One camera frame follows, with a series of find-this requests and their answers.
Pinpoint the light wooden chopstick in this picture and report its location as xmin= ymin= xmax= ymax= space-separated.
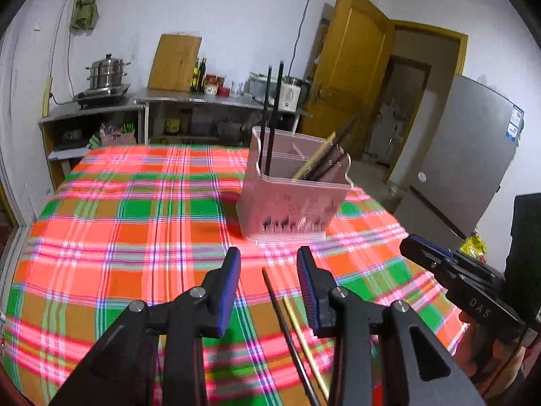
xmin=291 ymin=131 xmax=336 ymax=180
xmin=282 ymin=297 xmax=329 ymax=400

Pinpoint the metal kitchen table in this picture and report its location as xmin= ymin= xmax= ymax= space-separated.
xmin=132 ymin=88 xmax=312 ymax=147

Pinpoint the person right hand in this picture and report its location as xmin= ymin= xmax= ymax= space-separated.
xmin=454 ymin=312 xmax=526 ymax=401

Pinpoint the pink plastic utensil holder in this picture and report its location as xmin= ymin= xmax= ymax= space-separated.
xmin=236 ymin=127 xmax=353 ymax=243

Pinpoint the light wooden chopstick on table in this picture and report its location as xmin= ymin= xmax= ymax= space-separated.
xmin=282 ymin=297 xmax=329 ymax=400

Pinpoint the plaid tablecloth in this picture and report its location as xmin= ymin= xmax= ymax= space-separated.
xmin=0 ymin=144 xmax=471 ymax=406

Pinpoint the grey refrigerator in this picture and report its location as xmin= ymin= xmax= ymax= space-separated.
xmin=394 ymin=74 xmax=524 ymax=249

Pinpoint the pink basket on shelf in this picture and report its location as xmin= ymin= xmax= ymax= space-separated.
xmin=88 ymin=123 xmax=137 ymax=149

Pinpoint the yellow wooden door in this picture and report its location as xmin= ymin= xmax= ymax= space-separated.
xmin=301 ymin=0 xmax=395 ymax=159

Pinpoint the low wooden shelf cabinet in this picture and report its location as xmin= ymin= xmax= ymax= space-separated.
xmin=38 ymin=98 xmax=146 ymax=190

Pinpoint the dark oil bottle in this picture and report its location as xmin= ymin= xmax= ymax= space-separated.
xmin=196 ymin=58 xmax=206 ymax=93

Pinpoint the induction cooker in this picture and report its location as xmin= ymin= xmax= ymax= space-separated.
xmin=73 ymin=84 xmax=130 ymax=108

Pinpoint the wooden cutting board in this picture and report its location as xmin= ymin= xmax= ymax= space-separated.
xmin=148 ymin=34 xmax=202 ymax=92

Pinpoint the stainless steel steamer pot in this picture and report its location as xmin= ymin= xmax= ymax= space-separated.
xmin=86 ymin=54 xmax=130 ymax=90

